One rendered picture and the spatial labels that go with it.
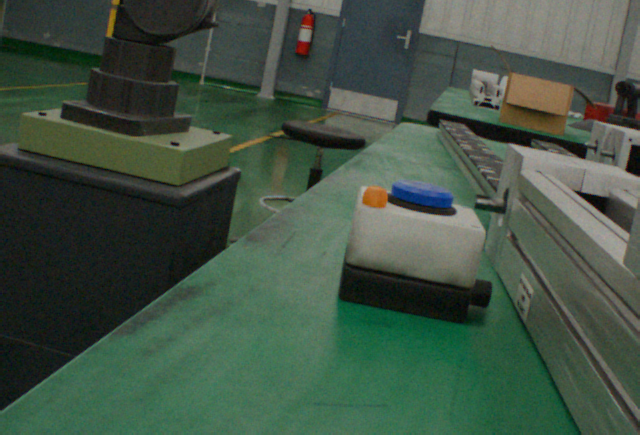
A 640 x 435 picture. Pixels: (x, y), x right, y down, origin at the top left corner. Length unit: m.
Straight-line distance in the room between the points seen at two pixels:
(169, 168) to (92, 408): 0.49
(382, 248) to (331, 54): 11.22
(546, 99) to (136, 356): 2.45
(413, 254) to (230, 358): 0.17
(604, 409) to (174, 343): 0.20
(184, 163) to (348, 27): 10.93
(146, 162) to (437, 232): 0.35
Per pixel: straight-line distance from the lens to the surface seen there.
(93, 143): 0.86
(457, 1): 11.67
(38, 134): 0.88
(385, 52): 11.68
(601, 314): 0.45
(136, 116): 0.88
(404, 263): 0.57
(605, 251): 0.46
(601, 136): 1.84
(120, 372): 0.41
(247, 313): 0.52
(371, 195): 0.57
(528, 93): 2.82
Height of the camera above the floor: 0.94
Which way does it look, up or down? 10 degrees down
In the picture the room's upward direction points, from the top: 11 degrees clockwise
